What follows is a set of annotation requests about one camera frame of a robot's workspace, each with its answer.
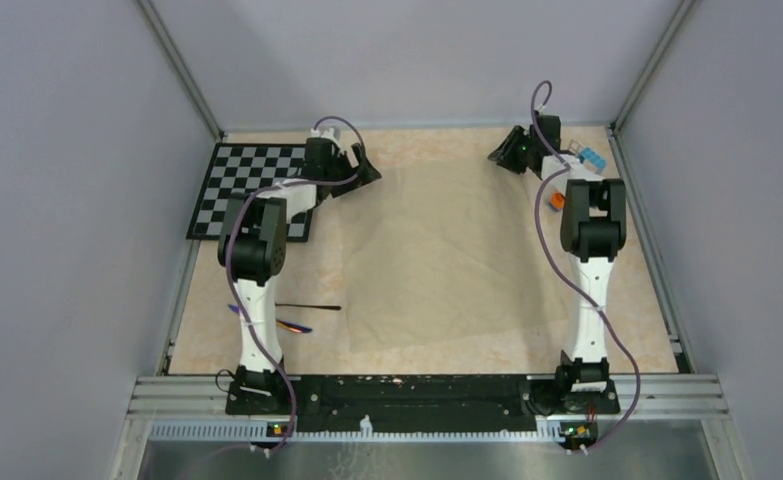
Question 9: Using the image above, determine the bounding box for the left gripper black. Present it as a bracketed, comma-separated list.
[323, 143, 379, 198]

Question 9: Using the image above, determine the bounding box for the beige cloth napkin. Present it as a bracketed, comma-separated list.
[339, 160, 571, 352]

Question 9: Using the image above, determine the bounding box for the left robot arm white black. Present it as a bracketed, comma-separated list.
[218, 130, 382, 414]

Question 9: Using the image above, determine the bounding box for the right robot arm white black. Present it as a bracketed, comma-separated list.
[488, 112, 627, 412]

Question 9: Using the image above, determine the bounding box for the colourful toy brick structure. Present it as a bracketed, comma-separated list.
[542, 140, 607, 212]

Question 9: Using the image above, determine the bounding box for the black white checkerboard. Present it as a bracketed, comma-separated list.
[186, 143, 305, 240]

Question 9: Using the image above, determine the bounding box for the black spoon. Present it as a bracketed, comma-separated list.
[275, 303, 342, 311]

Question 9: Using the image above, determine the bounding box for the iridescent rainbow knife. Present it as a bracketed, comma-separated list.
[227, 304, 314, 334]

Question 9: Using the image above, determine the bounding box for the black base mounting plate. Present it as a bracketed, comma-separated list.
[225, 374, 621, 434]

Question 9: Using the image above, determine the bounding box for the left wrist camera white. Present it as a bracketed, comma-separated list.
[309, 127, 341, 144]

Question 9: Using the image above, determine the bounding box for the white slotted cable duct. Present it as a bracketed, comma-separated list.
[149, 420, 564, 443]

